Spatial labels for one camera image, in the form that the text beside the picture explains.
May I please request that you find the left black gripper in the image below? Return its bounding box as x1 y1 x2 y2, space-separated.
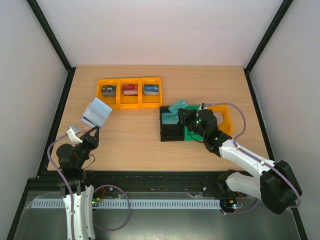
75 125 100 169

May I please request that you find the pink card holder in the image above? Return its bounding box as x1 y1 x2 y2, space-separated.
80 97 113 133

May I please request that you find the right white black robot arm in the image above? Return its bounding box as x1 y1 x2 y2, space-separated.
178 108 302 214

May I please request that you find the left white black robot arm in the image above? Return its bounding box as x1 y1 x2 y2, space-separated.
56 126 100 240

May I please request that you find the teal card stack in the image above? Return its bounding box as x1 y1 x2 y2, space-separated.
161 112 180 125

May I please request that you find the pink card in bin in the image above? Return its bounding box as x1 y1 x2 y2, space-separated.
213 112 224 125

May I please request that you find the blue card stack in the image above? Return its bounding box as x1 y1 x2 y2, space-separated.
142 84 159 96

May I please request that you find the black card stack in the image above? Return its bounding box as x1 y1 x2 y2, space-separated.
101 85 117 98

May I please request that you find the red card stack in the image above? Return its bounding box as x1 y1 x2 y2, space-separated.
122 83 138 96

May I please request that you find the black bin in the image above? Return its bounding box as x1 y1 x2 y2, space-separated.
159 106 185 142

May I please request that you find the green bin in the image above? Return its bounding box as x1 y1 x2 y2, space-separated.
184 105 203 143

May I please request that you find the yellow bin left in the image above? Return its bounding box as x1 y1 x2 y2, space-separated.
96 78 120 110

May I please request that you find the yellow bin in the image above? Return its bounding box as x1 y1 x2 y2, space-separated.
140 77 163 108
208 105 233 136
119 78 141 109
96 78 120 110

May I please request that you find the yellow bin far right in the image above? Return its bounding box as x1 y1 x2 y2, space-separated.
208 105 233 136

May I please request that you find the yellow bin middle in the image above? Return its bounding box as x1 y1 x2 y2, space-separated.
119 78 141 109

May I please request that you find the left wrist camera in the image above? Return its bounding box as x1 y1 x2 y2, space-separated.
66 124 83 145

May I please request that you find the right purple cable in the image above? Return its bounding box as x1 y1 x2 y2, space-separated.
203 101 302 216

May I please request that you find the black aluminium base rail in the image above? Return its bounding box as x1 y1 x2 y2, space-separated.
26 170 293 198

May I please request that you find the white slotted cable duct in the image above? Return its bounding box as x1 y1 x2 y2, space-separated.
30 198 221 210

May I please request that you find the left black frame post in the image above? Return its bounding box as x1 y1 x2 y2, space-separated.
26 0 76 73

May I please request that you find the black frame post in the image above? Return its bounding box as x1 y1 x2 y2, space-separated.
26 0 76 73
244 0 295 73

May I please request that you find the right black frame post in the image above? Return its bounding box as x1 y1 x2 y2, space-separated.
244 0 295 73

